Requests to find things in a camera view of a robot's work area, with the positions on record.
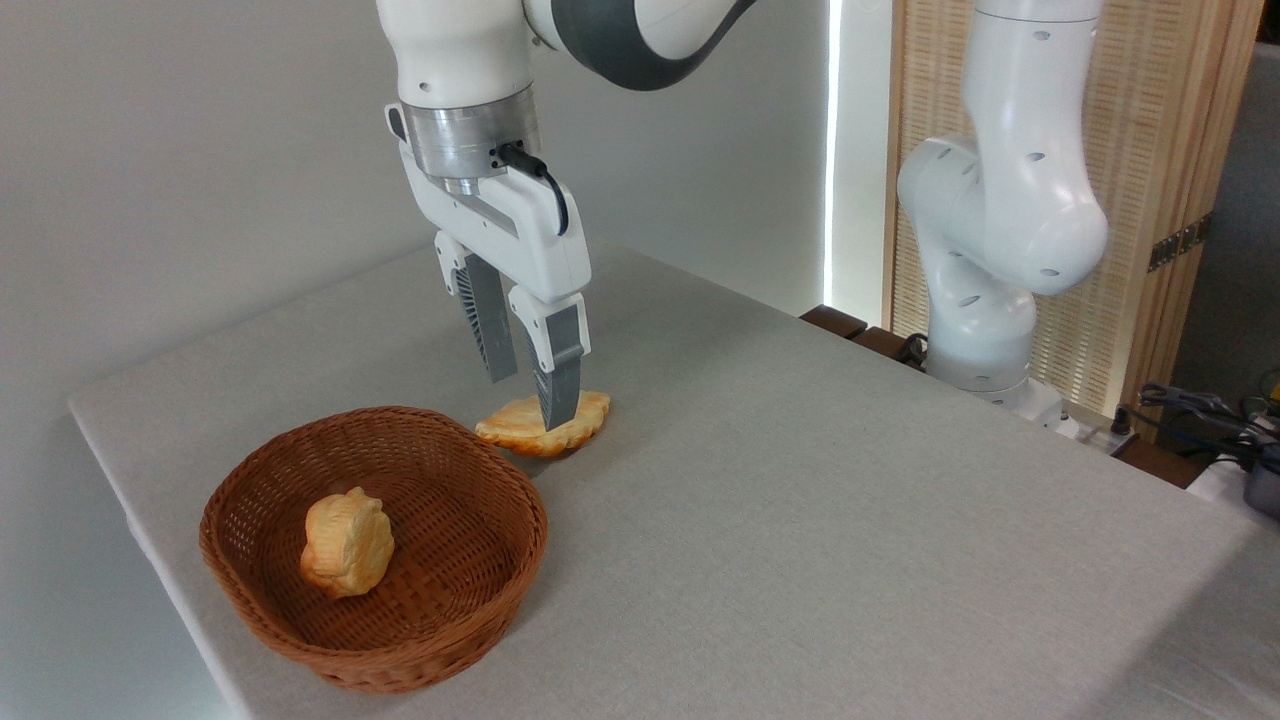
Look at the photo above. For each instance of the metal screen hinge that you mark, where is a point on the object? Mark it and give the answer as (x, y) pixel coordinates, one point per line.
(1180, 242)

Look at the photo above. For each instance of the brown wicker basket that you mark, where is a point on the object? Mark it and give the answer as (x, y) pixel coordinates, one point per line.
(450, 600)

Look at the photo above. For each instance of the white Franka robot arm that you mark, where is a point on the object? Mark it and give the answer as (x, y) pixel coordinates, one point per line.
(1000, 200)

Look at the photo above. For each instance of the wooden slatted screen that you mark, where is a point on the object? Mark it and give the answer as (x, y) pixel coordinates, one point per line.
(1150, 120)

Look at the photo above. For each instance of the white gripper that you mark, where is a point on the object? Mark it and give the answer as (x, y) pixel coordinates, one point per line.
(520, 240)

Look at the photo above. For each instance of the grey tablecloth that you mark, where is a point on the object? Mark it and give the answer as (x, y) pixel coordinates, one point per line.
(800, 520)

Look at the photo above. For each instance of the dark wooden furniture edge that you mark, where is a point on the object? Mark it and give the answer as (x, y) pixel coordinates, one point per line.
(835, 322)

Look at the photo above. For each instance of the chunky golden bread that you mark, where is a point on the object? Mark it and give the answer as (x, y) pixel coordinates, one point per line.
(345, 545)

